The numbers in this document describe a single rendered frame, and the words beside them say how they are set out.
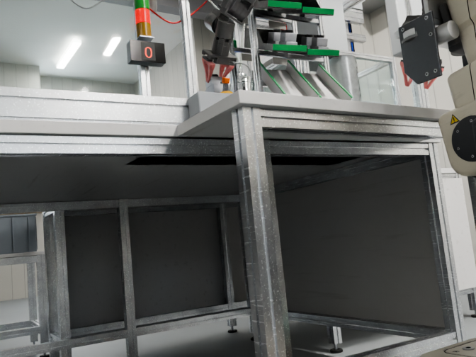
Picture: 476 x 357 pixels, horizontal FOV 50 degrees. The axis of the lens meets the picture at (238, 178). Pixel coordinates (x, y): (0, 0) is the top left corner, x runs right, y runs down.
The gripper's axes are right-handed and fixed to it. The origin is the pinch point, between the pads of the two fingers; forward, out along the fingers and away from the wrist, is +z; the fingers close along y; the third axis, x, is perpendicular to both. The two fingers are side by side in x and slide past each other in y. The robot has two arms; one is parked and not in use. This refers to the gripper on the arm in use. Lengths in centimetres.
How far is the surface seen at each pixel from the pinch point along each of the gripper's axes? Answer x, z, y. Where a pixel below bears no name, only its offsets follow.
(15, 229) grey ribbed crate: -125, 140, 42
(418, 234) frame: 44, 39, -74
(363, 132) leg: 60, -8, -12
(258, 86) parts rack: -2.2, 1.6, -19.2
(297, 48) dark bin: 0.6, -14.2, -29.2
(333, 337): 25, 110, -76
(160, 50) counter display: -14.9, -4.2, 14.4
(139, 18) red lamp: -22.6, -12.4, 20.6
